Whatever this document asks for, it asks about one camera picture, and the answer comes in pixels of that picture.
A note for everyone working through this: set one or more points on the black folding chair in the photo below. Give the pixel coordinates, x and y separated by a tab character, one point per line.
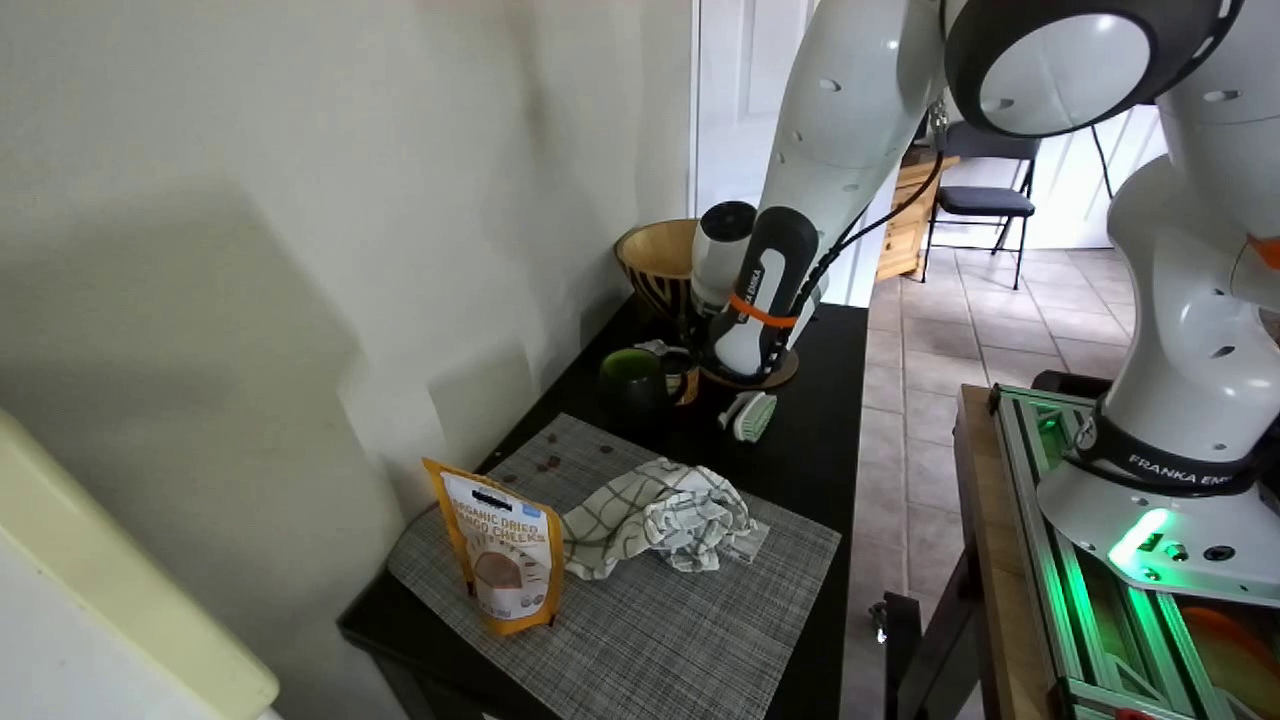
984	203

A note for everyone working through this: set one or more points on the white single door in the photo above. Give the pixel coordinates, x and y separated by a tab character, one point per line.
734	94

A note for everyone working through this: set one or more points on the black table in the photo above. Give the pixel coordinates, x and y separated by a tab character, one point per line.
826	455

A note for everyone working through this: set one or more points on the wooden workbench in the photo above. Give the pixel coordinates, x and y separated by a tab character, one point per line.
995	560

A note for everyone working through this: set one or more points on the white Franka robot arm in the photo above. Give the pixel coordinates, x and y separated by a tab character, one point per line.
1187	384

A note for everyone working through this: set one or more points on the cream stove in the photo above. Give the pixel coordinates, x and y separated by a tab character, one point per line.
92	601

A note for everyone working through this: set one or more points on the zebra pattern bamboo bowl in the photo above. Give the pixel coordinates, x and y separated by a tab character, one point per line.
654	263

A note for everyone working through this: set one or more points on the white double door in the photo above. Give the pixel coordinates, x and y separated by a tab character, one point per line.
1080	185

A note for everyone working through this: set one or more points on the white checked dish towel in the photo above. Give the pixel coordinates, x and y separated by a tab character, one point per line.
666	515

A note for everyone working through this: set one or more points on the grey woven placemat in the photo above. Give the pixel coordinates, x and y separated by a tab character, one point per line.
666	625

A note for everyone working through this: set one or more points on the green lit metal frame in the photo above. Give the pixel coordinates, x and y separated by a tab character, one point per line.
1092	625

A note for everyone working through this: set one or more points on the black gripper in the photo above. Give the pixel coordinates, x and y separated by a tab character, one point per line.
689	356

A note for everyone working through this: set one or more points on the orange snack pouch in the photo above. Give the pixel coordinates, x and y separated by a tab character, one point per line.
506	545

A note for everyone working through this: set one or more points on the green white scrub brush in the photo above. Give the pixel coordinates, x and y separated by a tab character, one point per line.
749	416

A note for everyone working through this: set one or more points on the green plastic lid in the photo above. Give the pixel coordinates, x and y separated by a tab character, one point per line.
630	369

